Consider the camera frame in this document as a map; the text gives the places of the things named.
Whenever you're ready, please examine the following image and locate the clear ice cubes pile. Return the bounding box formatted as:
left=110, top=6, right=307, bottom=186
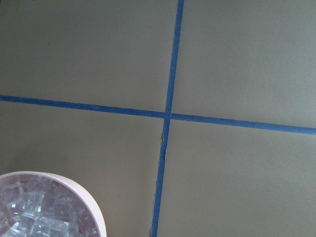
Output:
left=0, top=176, right=99, bottom=237

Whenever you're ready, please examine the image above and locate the pink bowl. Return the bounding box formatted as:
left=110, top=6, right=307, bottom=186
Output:
left=0, top=171, right=107, bottom=237

